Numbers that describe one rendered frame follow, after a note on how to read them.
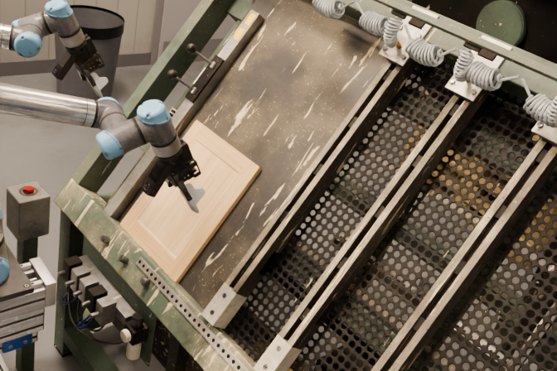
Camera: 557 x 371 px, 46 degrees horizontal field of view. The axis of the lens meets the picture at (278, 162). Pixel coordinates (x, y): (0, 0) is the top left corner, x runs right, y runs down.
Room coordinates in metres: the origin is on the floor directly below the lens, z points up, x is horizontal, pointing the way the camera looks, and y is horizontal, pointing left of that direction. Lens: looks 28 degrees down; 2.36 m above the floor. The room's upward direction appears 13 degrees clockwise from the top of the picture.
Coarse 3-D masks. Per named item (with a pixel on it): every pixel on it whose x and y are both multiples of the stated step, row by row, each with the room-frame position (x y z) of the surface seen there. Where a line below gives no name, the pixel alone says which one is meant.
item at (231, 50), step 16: (256, 16) 2.40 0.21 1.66; (224, 48) 2.35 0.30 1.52; (240, 48) 2.36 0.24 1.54; (224, 64) 2.31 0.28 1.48; (176, 112) 2.22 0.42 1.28; (192, 112) 2.22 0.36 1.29; (176, 128) 2.17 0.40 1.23; (144, 160) 2.11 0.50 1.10; (128, 176) 2.09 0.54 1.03; (144, 176) 2.09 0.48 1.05; (128, 192) 2.04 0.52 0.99; (112, 208) 2.01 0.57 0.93
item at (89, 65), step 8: (88, 40) 2.04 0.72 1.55; (72, 48) 1.99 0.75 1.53; (80, 48) 2.01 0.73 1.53; (88, 48) 2.04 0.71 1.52; (80, 56) 2.03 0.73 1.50; (88, 56) 2.04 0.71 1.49; (96, 56) 2.05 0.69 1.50; (80, 64) 2.01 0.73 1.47; (88, 64) 2.03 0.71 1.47; (96, 64) 2.06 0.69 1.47; (80, 72) 2.04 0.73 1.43
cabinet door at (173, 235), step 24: (192, 144) 2.11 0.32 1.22; (216, 144) 2.07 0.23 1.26; (216, 168) 2.00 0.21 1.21; (240, 168) 1.96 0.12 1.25; (168, 192) 2.00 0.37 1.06; (216, 192) 1.93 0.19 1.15; (240, 192) 1.89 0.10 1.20; (144, 216) 1.96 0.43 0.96; (168, 216) 1.92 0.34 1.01; (192, 216) 1.89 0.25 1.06; (216, 216) 1.85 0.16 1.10; (144, 240) 1.88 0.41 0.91; (168, 240) 1.85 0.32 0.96; (192, 240) 1.82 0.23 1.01; (168, 264) 1.78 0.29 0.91
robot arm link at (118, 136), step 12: (108, 120) 1.48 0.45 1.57; (120, 120) 1.48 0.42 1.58; (132, 120) 1.46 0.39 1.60; (108, 132) 1.42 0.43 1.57; (120, 132) 1.43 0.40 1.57; (132, 132) 1.43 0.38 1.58; (108, 144) 1.40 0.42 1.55; (120, 144) 1.41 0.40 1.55; (132, 144) 1.43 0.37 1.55; (144, 144) 1.46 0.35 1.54; (108, 156) 1.40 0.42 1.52; (120, 156) 1.43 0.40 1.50
